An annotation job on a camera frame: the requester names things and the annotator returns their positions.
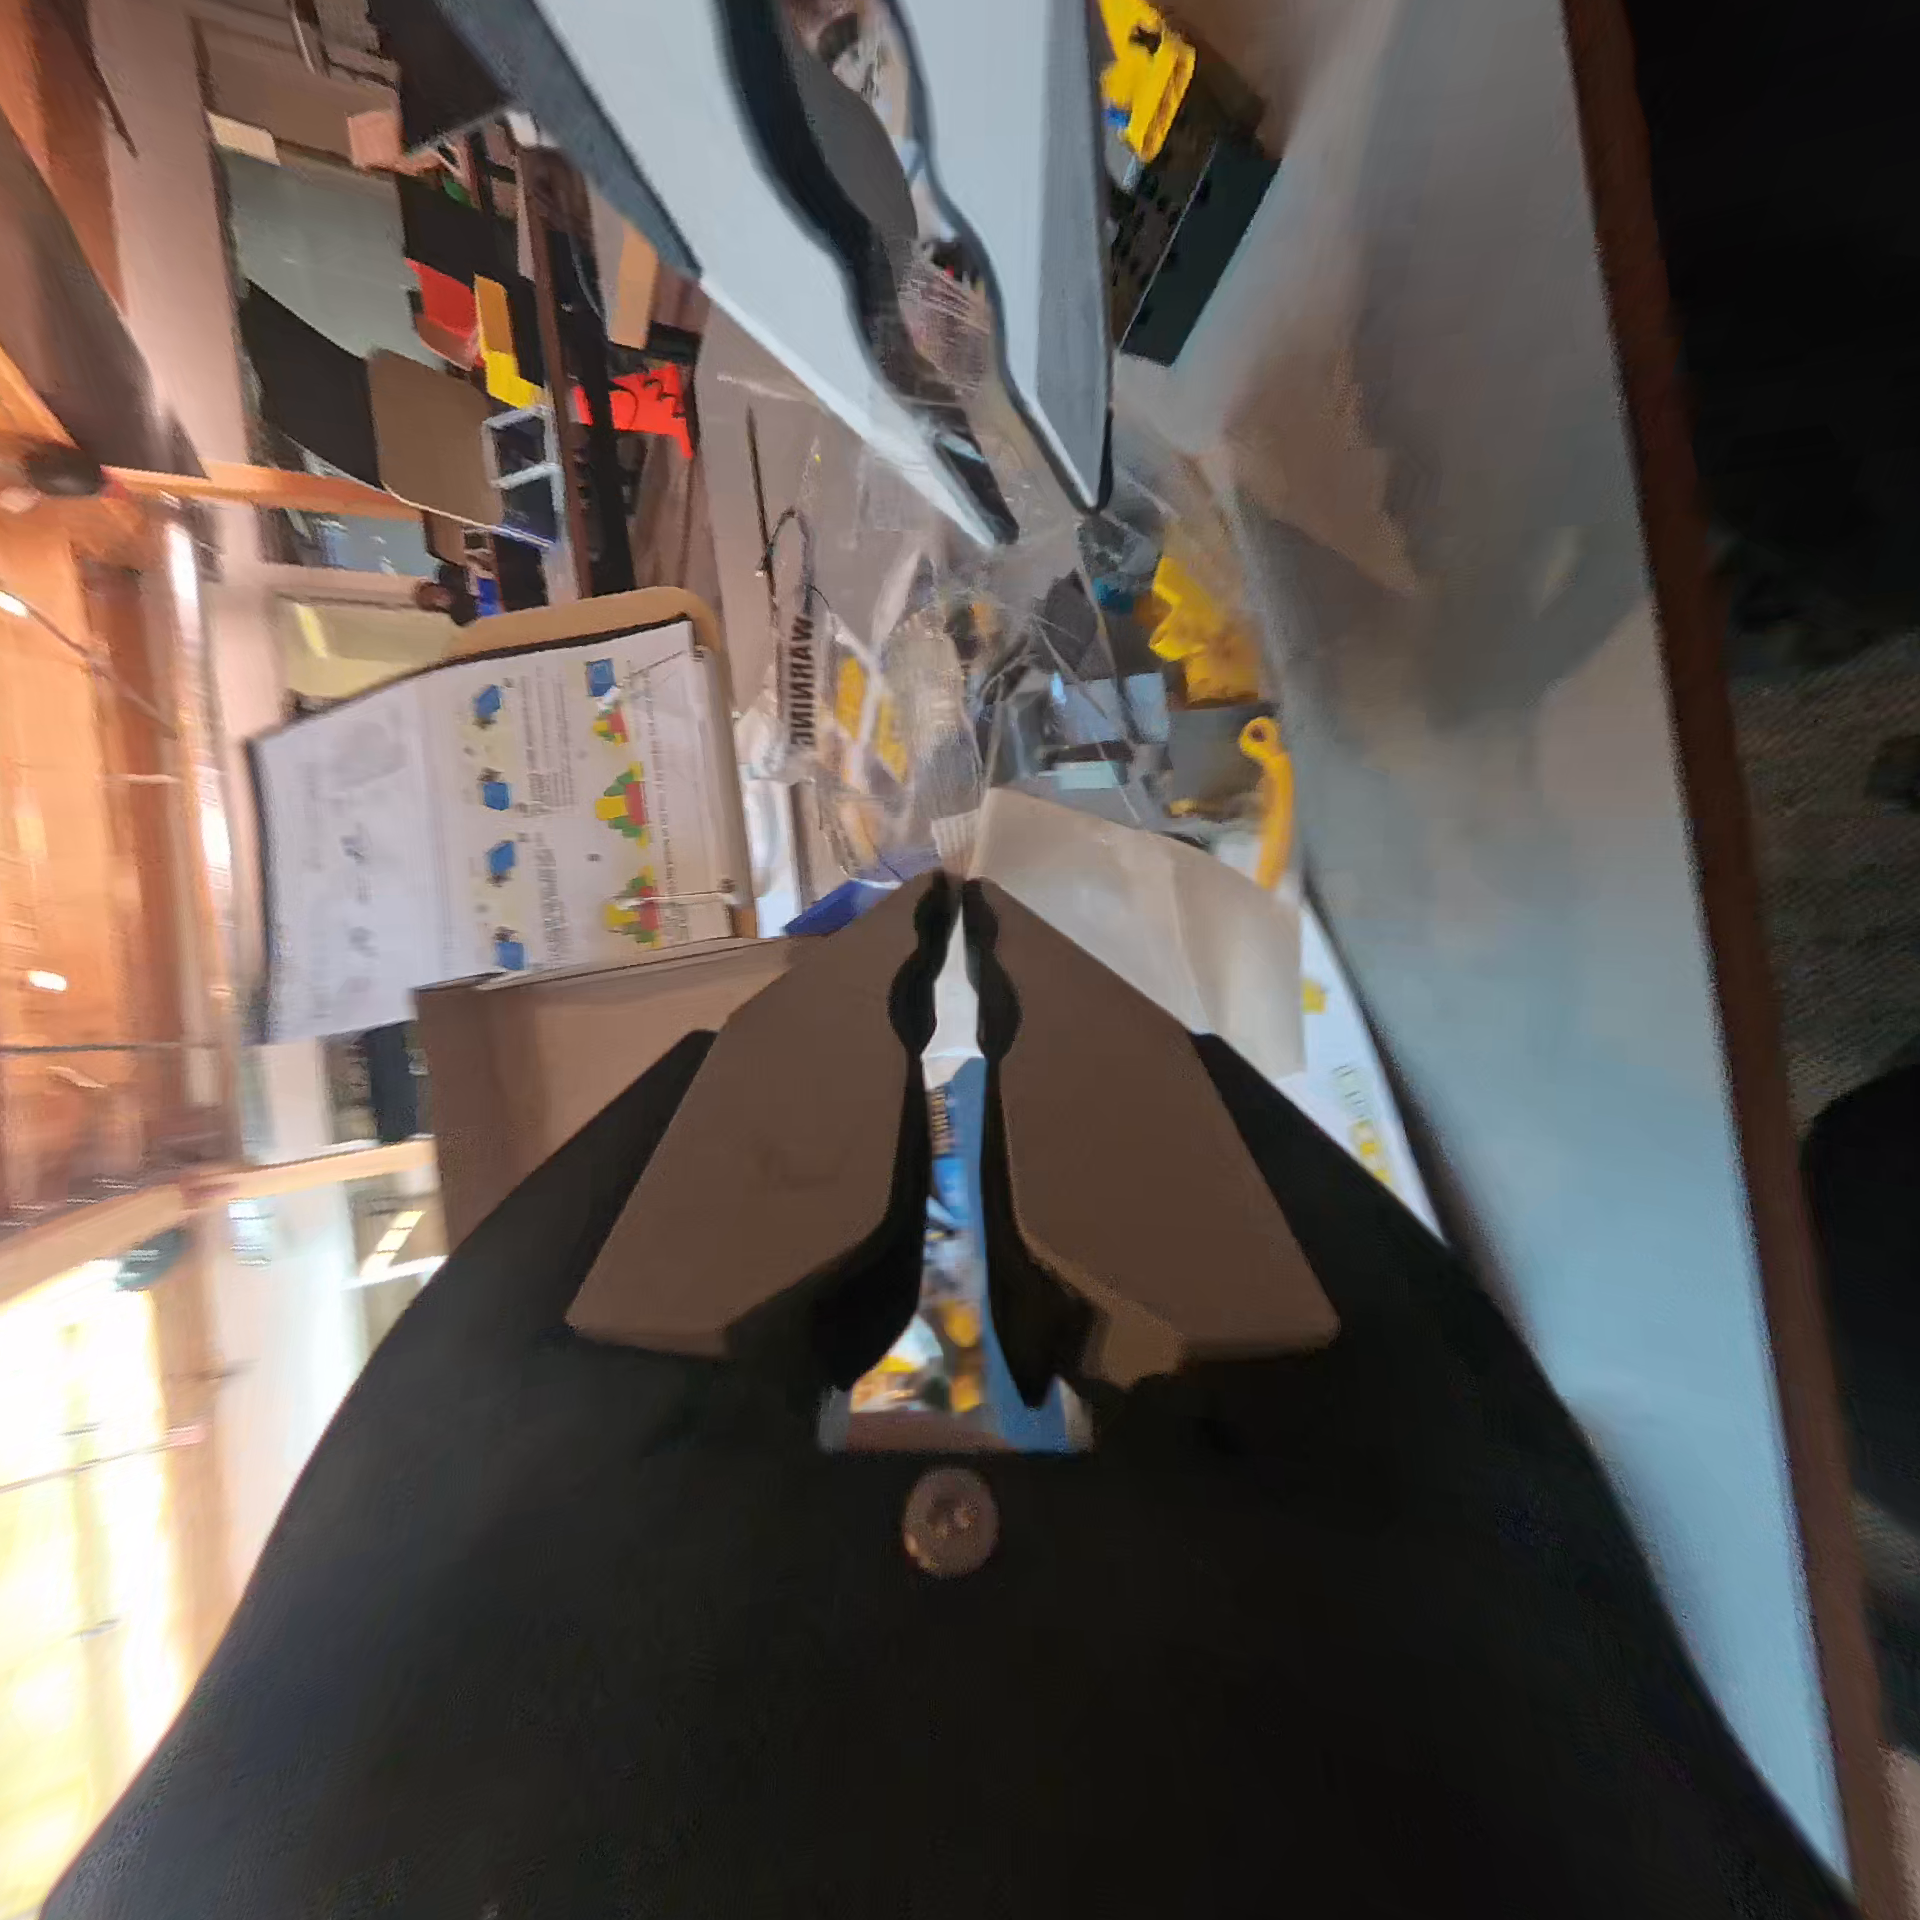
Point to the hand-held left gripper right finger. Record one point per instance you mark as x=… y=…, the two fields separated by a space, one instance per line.
x=1154 y=1184

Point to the clear bag yellow arc parts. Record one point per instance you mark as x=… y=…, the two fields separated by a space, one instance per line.
x=1140 y=900

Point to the blue cardboard kit box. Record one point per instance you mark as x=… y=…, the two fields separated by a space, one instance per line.
x=525 y=1049

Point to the wooden document stand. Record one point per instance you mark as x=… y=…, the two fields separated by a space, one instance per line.
x=738 y=780

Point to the grey desk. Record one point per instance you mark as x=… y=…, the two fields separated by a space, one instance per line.
x=1499 y=749

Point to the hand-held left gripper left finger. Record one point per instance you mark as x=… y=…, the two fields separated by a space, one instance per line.
x=765 y=1184

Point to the yellow black brick assembly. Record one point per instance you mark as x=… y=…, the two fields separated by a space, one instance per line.
x=1154 y=91

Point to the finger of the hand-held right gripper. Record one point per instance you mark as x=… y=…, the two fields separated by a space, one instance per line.
x=990 y=148
x=675 y=105

